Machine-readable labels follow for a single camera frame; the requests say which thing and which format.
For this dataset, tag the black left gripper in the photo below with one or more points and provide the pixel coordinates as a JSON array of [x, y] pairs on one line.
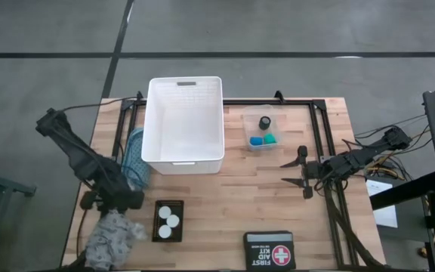
[[115, 202]]

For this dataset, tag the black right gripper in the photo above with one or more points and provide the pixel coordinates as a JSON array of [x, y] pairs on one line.
[[315, 170]]

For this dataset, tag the grey diamond-patterned gown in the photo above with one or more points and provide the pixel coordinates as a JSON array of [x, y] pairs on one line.
[[108, 242]]

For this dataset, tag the teal bandage roll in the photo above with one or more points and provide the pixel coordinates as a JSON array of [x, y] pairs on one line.
[[270, 139]]

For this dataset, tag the orange pill bottle white cap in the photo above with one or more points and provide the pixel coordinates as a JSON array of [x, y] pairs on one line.
[[164, 231], [172, 221], [164, 212]]

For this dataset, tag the blue bandage roll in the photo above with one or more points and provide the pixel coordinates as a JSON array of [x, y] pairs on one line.
[[256, 141]]

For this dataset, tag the black bandage roll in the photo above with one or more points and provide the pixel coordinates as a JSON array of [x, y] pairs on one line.
[[265, 123]]

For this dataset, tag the white perforated plastic basket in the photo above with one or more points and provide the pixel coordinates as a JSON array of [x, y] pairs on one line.
[[183, 128]]

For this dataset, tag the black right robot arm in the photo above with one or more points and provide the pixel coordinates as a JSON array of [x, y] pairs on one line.
[[372, 149]]

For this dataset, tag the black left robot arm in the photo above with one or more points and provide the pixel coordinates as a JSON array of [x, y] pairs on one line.
[[81, 158]]

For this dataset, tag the black slotted plastic basket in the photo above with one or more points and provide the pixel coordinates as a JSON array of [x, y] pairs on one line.
[[156, 223]]

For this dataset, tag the clear plastic bin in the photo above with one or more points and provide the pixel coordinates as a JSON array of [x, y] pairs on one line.
[[253, 117]]

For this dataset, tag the light blue patterned gown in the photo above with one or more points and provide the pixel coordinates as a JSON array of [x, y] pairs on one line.
[[134, 162]]

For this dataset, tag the white paper sheet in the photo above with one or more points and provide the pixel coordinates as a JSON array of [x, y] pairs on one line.
[[381, 204]]

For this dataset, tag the black metal table frame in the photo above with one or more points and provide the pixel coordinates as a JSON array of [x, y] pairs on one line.
[[270, 102]]

